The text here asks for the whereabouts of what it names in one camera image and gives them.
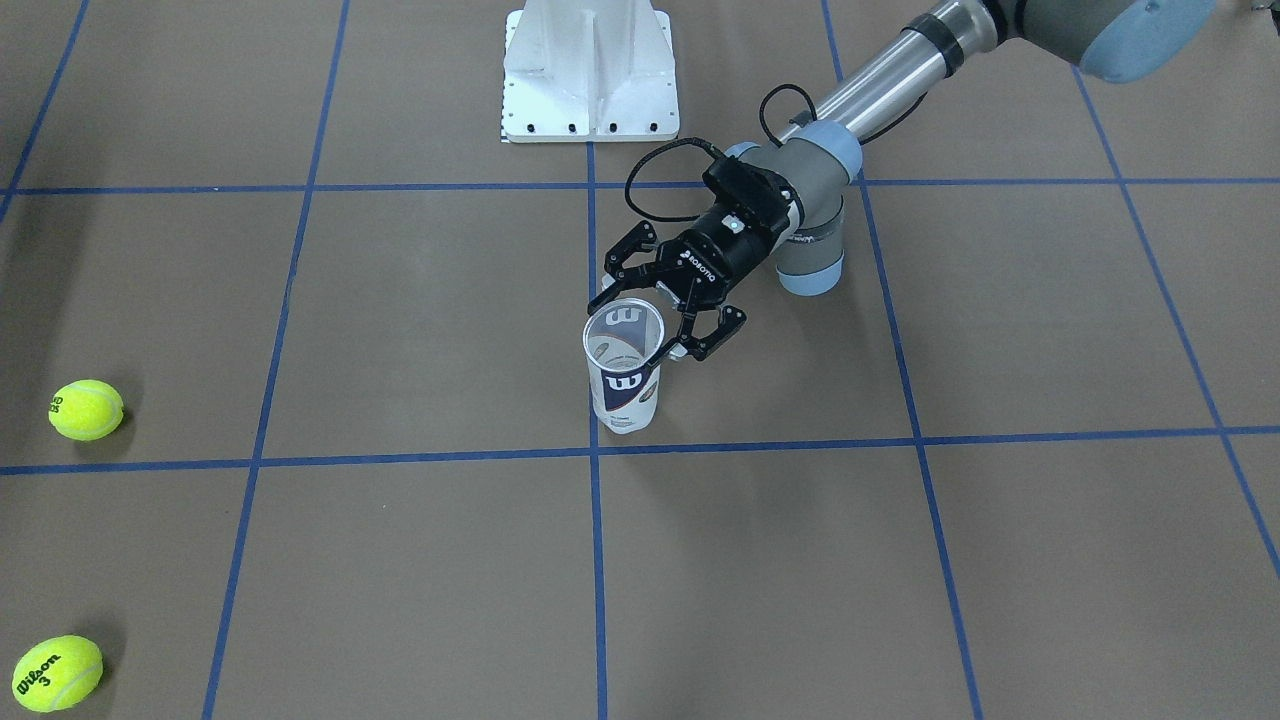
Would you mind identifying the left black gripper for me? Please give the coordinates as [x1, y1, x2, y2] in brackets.
[588, 206, 780, 363]

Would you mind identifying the clear plastic tennis ball can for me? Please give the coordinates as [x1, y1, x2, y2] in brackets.
[582, 299, 666, 436]

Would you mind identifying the Roland Garros yellow tennis ball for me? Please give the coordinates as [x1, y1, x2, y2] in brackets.
[47, 379, 125, 442]

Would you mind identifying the Wilson 3 yellow tennis ball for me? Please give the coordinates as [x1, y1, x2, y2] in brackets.
[10, 635, 104, 714]

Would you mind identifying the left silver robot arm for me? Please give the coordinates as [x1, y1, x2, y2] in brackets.
[588, 1, 1213, 366]

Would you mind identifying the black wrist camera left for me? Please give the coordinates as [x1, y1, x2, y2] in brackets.
[701, 156, 803, 238]

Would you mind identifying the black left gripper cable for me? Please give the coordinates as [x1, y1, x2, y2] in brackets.
[625, 85, 936, 224]

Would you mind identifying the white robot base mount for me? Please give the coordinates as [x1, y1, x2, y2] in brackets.
[500, 1, 681, 143]

